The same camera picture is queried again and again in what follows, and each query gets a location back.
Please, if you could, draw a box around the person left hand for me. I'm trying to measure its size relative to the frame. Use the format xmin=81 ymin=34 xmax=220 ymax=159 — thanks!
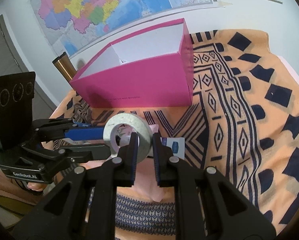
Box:
xmin=27 ymin=182 xmax=47 ymax=192

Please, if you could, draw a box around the blue white medicine box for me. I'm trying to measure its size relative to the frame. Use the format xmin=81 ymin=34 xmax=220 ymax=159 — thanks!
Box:
xmin=160 ymin=137 xmax=185 ymax=159

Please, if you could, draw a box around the pink cardboard box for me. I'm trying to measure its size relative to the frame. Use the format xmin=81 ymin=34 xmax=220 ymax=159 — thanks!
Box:
xmin=70 ymin=18 xmax=193 ymax=108

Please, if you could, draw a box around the grey tape roll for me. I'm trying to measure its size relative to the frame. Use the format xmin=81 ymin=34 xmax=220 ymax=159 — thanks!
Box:
xmin=103 ymin=113 xmax=153 ymax=163

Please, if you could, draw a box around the plain pink cream tube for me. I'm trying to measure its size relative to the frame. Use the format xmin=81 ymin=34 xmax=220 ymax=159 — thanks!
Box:
xmin=84 ymin=123 xmax=175 ymax=203

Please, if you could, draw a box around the colourful wall map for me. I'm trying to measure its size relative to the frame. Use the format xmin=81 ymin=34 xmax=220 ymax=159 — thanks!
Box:
xmin=30 ymin=0 xmax=213 ymax=56

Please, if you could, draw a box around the black tracking camera left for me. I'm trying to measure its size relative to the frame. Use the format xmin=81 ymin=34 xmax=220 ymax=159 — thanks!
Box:
xmin=0 ymin=72 xmax=36 ymax=151

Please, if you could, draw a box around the pink sleeve forearm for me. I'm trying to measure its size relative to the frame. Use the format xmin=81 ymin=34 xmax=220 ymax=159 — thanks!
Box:
xmin=0 ymin=172 xmax=43 ymax=217

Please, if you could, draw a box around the orange patterned blanket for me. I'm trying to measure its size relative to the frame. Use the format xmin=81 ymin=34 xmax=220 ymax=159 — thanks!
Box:
xmin=52 ymin=29 xmax=299 ymax=234

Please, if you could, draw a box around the grey door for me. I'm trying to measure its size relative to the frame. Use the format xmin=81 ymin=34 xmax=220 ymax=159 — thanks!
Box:
xmin=0 ymin=15 xmax=56 ymax=119

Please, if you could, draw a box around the gold metal tumbler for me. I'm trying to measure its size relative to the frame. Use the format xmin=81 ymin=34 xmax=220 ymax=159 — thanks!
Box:
xmin=52 ymin=52 xmax=77 ymax=82

